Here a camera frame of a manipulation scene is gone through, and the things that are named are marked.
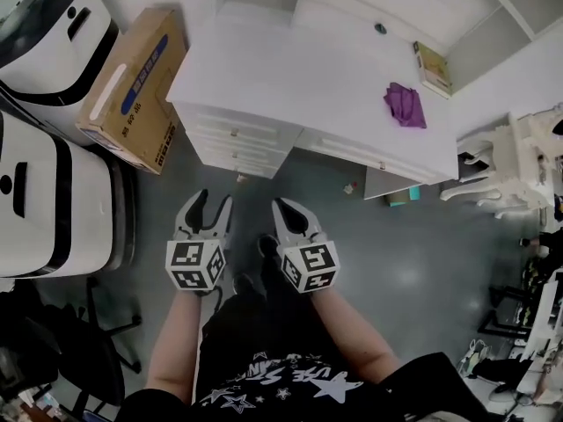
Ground white hanging strap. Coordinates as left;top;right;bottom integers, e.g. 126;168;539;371
191;330;204;406

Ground cluttered white desk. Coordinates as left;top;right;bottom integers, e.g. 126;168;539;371
513;269;563;404

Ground white narrow drawer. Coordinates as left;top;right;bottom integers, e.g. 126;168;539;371
194;143;289;169
206;162;283;181

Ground black star print shirt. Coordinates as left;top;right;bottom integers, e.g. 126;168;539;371
116;345;489;422

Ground person's black trousers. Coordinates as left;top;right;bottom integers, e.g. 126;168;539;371
200;252;323;360

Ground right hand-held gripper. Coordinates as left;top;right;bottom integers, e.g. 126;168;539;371
270;197;342;295

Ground yellow green book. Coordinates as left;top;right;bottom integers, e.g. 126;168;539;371
412;40;454;101

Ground large white drawer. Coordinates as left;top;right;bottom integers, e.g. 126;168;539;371
186;107;305;149

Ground person's black shoe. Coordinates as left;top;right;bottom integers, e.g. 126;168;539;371
256;233;280;259
231;273;255;299

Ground person's left forearm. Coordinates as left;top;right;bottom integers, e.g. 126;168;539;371
144;289;204;406

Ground purple cloth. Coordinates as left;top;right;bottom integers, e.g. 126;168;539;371
382;81;428;129

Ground black office chair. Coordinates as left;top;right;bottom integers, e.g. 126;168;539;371
0;277;144;418

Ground white machine with black trim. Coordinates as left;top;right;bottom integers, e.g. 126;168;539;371
0;109;138;280
0;0;121;147

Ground brown cardboard box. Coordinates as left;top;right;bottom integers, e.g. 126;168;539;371
75;7;191;177

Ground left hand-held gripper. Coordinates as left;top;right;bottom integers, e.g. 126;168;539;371
165;188;234;292

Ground white wide shallow drawer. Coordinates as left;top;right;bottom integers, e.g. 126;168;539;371
293;129;442;186

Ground person's right forearm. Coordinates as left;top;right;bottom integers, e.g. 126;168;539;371
309;289;402;385

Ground black metal stand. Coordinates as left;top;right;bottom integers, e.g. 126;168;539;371
476;284;536;338

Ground teal and tan box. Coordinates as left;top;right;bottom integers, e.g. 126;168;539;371
385;186;420;207

